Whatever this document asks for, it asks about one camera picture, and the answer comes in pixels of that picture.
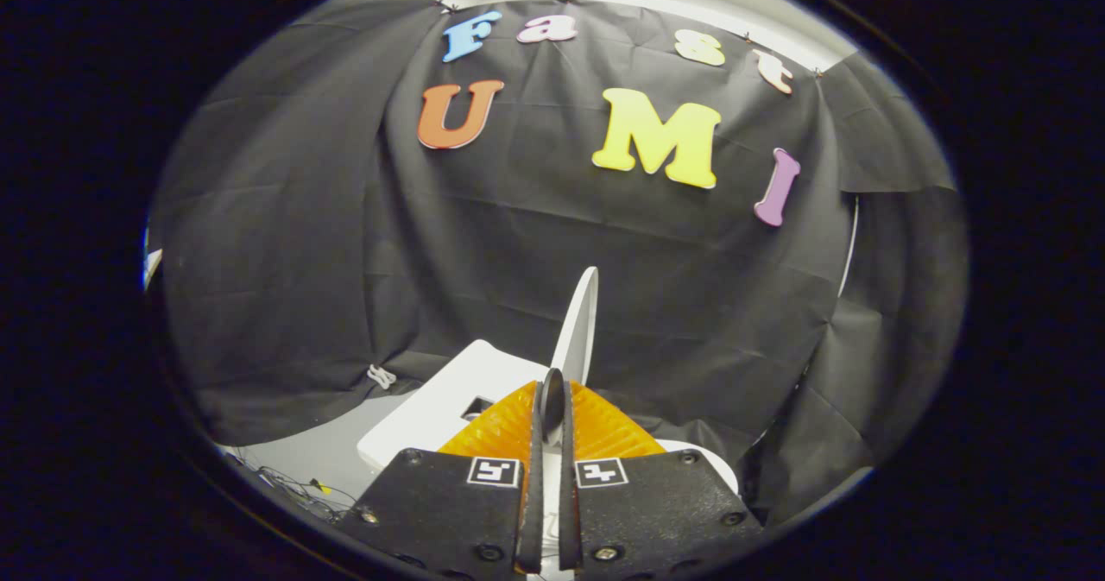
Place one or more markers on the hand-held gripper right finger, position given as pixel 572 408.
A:
pixel 660 512

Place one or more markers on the white toilet lid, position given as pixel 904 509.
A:
pixel 577 331

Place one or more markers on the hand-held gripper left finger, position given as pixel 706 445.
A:
pixel 440 512

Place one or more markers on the white toilet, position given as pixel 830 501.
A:
pixel 440 404

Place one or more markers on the black backdrop cloth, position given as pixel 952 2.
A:
pixel 535 244

